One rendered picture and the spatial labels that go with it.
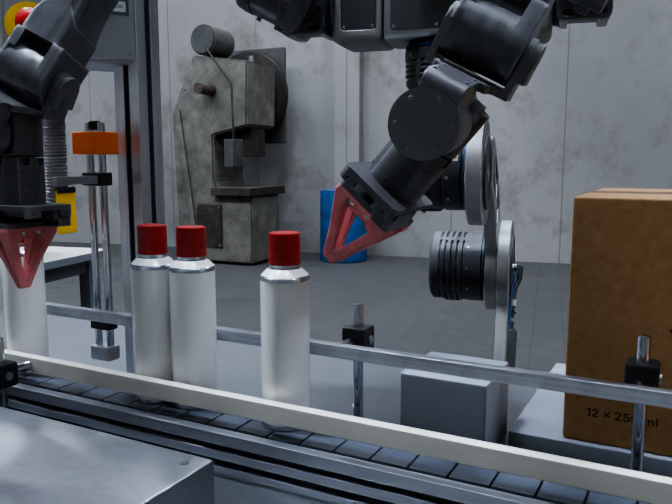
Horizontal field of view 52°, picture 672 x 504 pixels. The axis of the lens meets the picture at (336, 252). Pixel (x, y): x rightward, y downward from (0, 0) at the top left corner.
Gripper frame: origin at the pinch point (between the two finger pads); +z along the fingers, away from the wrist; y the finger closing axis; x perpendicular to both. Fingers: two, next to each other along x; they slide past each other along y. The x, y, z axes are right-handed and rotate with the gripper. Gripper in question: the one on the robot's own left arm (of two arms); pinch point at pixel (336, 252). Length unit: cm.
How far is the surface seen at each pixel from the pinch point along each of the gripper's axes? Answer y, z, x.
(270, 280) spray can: 2.9, 6.1, -2.5
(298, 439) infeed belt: 3.8, 15.6, 10.5
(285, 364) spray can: 2.6, 11.6, 4.2
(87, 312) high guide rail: -3.6, 33.5, -21.7
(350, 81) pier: -668, 142, -295
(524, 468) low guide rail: 5.2, -1.0, 26.0
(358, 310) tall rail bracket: -8.7, 7.0, 4.1
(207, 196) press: -549, 314, -299
